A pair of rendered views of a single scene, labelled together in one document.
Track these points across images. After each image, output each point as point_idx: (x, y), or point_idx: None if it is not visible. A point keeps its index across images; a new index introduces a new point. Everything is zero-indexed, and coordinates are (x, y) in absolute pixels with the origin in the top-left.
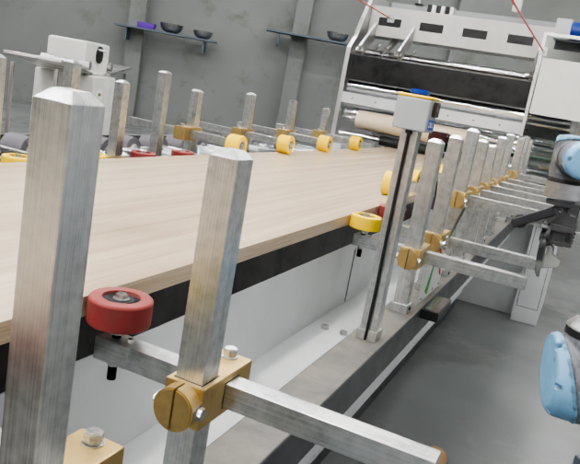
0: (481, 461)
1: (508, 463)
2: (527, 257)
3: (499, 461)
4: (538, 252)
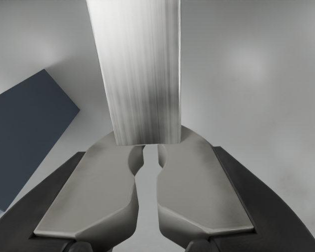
0: (285, 1)
1: (295, 25)
2: (106, 98)
3: (294, 17)
4: (38, 189)
